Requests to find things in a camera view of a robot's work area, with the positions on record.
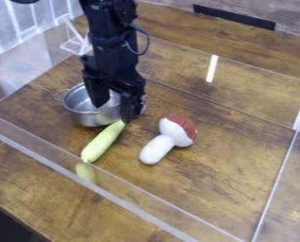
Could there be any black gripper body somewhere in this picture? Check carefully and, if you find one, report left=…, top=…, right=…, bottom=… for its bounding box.
left=81, top=55, right=147, bottom=93

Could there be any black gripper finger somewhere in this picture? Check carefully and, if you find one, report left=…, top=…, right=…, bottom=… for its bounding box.
left=121, top=91, right=148, bottom=124
left=84, top=76, right=111, bottom=108

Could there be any small stainless steel pot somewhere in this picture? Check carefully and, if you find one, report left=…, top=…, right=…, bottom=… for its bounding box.
left=56, top=82, right=151, bottom=128

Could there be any light green plush spoon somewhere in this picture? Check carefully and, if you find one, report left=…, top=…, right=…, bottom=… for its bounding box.
left=81, top=120, right=127, bottom=163

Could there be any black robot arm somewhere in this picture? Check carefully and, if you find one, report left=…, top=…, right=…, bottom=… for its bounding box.
left=80, top=0, right=148, bottom=123

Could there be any plush red cap mushroom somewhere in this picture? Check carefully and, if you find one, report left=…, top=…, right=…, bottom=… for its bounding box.
left=140, top=113, right=197, bottom=164

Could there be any clear acrylic back barrier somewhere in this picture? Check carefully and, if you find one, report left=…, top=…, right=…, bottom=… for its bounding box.
left=139, top=35, right=300, bottom=132

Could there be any clear acrylic barrier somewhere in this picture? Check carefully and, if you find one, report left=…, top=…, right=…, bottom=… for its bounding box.
left=139, top=35, right=300, bottom=132
left=0, top=118, right=243, bottom=242

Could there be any clear acrylic front barrier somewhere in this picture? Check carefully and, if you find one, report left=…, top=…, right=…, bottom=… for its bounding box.
left=0, top=118, right=243, bottom=242

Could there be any black bar on table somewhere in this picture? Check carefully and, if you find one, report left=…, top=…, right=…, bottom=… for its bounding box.
left=193, top=4, right=276, bottom=30

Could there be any clear acrylic triangle bracket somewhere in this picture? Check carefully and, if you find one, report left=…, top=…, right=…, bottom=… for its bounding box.
left=60, top=21, right=93, bottom=56

